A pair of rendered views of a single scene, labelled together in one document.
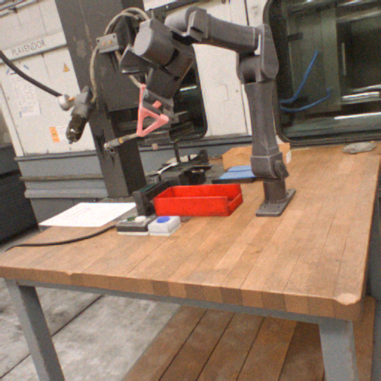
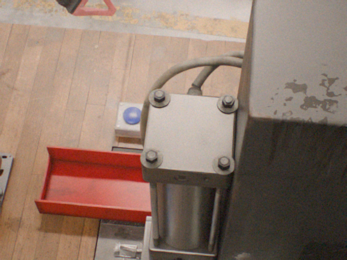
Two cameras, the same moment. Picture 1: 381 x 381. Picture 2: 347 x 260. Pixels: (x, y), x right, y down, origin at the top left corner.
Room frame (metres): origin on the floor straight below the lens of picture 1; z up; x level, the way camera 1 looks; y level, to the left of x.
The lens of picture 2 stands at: (1.66, -0.11, 2.07)
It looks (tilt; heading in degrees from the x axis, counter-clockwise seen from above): 60 degrees down; 155
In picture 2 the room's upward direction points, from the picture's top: straight up
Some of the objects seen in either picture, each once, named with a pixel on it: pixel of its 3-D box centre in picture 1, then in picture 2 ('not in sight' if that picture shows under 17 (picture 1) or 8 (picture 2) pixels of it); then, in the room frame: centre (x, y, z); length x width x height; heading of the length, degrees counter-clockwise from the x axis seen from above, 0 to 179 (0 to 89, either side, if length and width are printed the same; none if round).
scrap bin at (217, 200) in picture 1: (197, 199); (106, 184); (1.12, 0.00, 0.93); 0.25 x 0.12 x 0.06; 60
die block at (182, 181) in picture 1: (181, 180); not in sight; (1.37, 0.04, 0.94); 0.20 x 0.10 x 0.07; 150
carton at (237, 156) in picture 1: (256, 158); not in sight; (1.52, -0.28, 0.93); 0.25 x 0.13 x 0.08; 60
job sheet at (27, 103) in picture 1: (23, 91); not in sight; (2.75, 1.01, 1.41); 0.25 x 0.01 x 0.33; 57
